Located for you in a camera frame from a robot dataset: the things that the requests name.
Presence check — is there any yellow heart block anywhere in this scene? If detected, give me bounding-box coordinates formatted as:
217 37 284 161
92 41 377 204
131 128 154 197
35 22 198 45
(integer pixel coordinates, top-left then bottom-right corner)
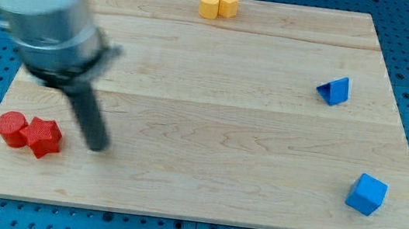
198 0 219 19

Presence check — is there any red cylinder block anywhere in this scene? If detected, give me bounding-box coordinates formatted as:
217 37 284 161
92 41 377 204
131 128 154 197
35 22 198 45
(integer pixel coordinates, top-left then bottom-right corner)
0 111 28 148

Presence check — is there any red star block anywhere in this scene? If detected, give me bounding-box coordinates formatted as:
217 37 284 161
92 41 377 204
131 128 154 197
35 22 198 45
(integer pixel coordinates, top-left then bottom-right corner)
20 116 62 159

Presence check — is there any yellow hexagon block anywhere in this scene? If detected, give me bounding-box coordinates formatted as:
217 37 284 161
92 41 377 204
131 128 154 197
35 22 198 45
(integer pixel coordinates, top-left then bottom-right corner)
218 0 239 18

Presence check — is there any blue triangle block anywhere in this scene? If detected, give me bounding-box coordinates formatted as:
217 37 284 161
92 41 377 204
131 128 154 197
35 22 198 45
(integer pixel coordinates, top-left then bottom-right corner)
317 77 350 106

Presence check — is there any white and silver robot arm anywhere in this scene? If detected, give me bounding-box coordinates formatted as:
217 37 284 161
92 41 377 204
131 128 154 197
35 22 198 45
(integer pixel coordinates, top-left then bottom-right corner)
0 0 122 151

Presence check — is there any blue cube block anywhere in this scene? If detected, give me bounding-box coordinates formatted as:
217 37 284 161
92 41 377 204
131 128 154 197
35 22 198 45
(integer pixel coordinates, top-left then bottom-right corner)
345 173 389 216

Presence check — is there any light wooden board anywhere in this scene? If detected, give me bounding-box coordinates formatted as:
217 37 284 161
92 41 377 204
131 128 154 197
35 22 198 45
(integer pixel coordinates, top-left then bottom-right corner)
0 0 409 229

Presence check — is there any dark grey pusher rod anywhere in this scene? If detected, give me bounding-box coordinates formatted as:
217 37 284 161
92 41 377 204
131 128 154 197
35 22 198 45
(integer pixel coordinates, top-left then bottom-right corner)
62 82 109 152

